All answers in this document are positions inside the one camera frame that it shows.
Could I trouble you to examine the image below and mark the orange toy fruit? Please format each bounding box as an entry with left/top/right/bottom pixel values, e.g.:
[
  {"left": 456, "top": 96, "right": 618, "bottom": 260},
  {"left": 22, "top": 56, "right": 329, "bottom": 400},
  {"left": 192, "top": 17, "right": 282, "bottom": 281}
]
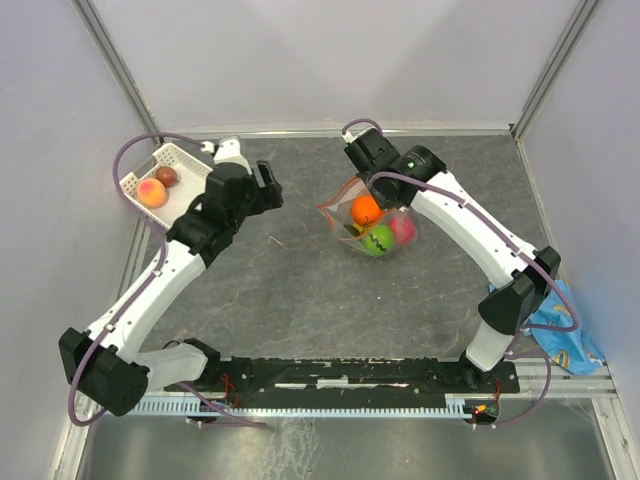
[{"left": 350, "top": 195, "right": 383, "bottom": 227}]

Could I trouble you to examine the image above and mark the clear zip top bag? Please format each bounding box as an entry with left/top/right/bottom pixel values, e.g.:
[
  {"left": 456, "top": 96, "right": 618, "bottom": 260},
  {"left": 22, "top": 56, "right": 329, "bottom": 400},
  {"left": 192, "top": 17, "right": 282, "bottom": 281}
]
[{"left": 318, "top": 177, "right": 418, "bottom": 258}]

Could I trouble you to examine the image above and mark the dark green avocado toy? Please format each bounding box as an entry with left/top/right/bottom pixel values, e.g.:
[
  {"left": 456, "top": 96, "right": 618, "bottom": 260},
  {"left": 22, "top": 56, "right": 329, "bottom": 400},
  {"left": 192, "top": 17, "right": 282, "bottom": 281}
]
[{"left": 344, "top": 224, "right": 363, "bottom": 238}]

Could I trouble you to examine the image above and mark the red apple toy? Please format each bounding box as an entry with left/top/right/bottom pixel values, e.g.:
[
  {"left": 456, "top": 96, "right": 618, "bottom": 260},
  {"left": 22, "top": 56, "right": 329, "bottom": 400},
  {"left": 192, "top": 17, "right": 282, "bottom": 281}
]
[{"left": 389, "top": 215, "right": 416, "bottom": 247}]

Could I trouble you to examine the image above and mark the green watermelon toy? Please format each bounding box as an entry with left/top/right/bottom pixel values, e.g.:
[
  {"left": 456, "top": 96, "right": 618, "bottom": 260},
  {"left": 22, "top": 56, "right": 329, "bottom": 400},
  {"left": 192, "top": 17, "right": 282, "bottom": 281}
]
[{"left": 361, "top": 224, "right": 395, "bottom": 257}]

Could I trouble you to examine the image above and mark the white plastic basket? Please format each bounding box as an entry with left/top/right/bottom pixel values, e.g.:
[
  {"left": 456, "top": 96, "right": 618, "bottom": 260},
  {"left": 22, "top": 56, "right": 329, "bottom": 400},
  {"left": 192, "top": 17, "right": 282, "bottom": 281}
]
[{"left": 120, "top": 143, "right": 211, "bottom": 230}]

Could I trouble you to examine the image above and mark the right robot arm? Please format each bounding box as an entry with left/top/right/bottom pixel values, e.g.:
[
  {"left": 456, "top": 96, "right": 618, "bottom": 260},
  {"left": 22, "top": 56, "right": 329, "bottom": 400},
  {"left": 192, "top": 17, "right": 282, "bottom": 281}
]
[{"left": 341, "top": 126, "right": 560, "bottom": 391}]

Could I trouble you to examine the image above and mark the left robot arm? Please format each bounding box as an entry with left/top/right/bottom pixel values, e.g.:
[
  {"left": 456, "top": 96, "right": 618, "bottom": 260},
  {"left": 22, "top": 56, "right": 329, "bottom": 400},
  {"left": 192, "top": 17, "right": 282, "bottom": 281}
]
[{"left": 58, "top": 161, "right": 283, "bottom": 416}]

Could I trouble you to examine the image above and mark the brown toy fruit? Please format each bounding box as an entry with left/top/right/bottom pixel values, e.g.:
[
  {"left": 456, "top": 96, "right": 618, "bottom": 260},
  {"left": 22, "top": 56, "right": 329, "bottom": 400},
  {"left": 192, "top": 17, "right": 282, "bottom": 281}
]
[{"left": 155, "top": 166, "right": 179, "bottom": 188}]

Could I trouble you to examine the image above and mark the peach toy fruit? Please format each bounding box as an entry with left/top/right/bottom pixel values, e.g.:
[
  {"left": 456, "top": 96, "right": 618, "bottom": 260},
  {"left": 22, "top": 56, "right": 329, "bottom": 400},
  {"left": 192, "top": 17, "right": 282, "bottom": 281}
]
[{"left": 136, "top": 178, "right": 168, "bottom": 209}]

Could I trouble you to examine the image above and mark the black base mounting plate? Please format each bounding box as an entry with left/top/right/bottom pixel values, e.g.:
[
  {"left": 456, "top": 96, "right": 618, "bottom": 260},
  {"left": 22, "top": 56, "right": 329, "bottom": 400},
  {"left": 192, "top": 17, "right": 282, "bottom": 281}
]
[{"left": 191, "top": 357, "right": 520, "bottom": 411}]

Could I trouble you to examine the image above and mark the blue patterned cloth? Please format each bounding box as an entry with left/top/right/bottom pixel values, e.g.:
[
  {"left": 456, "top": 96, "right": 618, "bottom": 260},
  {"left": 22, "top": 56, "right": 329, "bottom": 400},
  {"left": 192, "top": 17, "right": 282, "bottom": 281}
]
[{"left": 486, "top": 280, "right": 604, "bottom": 375}]

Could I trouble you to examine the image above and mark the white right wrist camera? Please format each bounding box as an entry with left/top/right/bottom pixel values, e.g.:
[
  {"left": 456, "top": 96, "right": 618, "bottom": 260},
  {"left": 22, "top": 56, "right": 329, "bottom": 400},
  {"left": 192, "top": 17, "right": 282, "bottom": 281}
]
[{"left": 341, "top": 127, "right": 373, "bottom": 145}]

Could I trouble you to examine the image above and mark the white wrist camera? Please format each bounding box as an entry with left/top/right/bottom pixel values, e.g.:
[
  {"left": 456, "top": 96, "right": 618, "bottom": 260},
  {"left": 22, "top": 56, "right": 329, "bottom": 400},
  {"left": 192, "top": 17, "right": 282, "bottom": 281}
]
[
  {"left": 200, "top": 137, "right": 252, "bottom": 174},
  {"left": 341, "top": 127, "right": 373, "bottom": 145}
]

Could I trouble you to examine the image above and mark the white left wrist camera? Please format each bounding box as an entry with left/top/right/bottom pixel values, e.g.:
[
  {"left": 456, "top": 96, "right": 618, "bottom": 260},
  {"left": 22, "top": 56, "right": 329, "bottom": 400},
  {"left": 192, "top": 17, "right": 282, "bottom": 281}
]
[{"left": 200, "top": 137, "right": 252, "bottom": 174}]

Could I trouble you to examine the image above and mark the light blue cable duct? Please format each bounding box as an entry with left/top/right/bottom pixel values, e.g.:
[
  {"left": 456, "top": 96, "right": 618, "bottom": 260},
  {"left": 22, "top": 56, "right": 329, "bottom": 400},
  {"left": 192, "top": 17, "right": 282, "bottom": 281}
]
[{"left": 127, "top": 393, "right": 476, "bottom": 419}]

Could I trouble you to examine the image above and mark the aluminium frame rail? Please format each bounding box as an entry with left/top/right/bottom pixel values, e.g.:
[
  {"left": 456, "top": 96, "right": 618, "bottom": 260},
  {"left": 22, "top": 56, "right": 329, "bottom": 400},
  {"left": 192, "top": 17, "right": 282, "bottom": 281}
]
[{"left": 72, "top": 355, "right": 617, "bottom": 399}]

